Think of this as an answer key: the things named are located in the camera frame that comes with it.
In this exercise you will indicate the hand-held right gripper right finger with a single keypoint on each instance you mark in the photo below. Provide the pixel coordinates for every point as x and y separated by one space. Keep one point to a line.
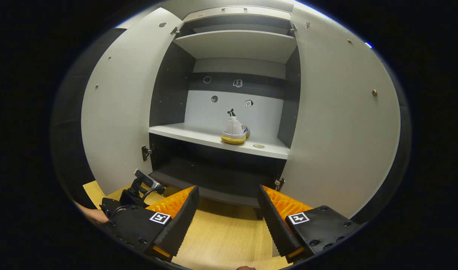
276 225

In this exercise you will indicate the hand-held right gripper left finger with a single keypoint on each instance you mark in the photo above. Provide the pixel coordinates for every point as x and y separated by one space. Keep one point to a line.
180 225

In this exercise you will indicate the grey shoe cabinet door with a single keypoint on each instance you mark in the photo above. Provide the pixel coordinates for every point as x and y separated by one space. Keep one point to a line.
120 105
337 123

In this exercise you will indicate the white shoe yellow sole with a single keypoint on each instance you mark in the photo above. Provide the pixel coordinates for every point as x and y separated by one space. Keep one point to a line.
234 129

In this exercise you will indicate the grey shoe cabinet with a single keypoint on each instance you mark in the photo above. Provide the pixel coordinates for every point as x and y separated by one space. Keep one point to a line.
236 45

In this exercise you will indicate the grey cabinet drawer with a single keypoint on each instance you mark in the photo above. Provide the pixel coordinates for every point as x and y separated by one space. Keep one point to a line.
214 14

